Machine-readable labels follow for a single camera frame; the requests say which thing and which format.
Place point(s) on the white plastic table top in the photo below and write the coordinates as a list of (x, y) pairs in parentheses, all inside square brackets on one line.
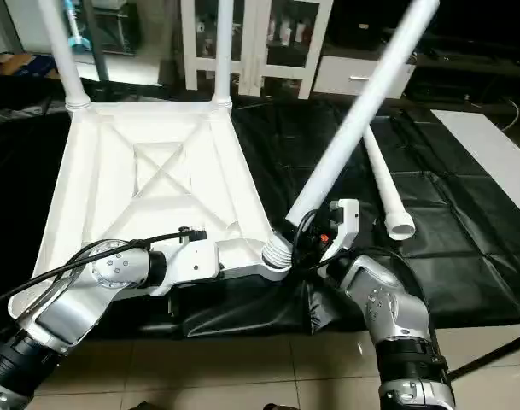
[(148, 171)]

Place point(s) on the white plastic table leg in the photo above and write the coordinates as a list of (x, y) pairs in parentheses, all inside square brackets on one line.
[(386, 188), (65, 51), (362, 111), (224, 51)]

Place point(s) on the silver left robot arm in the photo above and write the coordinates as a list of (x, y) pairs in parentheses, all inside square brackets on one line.
[(63, 307)]

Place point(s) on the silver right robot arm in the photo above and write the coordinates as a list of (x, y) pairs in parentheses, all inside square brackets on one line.
[(388, 316)]

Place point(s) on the black work mat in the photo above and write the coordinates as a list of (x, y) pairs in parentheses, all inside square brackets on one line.
[(464, 273)]

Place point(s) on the white low drawer unit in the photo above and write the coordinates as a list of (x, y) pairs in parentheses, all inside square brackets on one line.
[(353, 79)]

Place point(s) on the white glass-door cabinet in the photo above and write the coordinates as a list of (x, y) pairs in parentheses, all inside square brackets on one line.
[(285, 43)]

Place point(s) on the white sheet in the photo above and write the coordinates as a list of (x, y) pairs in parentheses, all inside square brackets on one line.
[(490, 154)]

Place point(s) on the grey metal pole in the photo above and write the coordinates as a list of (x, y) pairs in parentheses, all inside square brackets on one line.
[(95, 38)]

